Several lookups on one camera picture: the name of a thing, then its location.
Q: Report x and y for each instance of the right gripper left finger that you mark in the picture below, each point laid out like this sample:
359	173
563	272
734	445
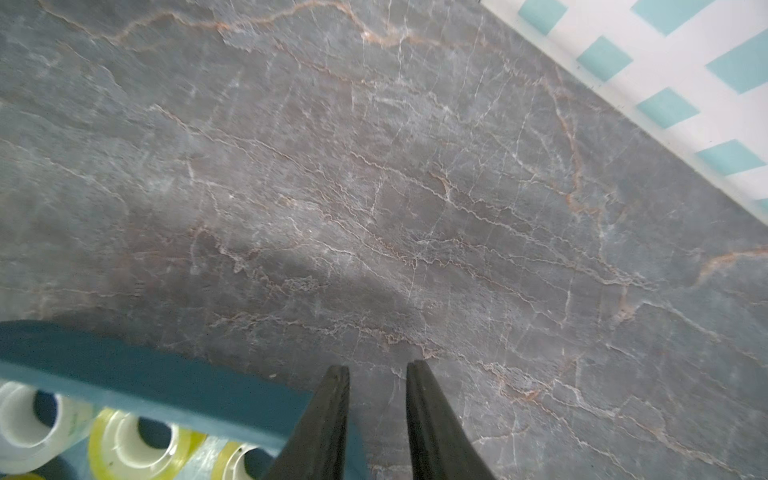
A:
317	446

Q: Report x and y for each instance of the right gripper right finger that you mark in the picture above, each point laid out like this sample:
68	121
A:
439	447

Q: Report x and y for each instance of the yellow tape roll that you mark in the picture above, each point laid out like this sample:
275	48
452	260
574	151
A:
116	449
241	461

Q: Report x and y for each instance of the clear white tape roll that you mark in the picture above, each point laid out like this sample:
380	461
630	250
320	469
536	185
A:
27	443

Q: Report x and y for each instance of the teal plastic storage box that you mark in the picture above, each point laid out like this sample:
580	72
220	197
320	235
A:
158	387

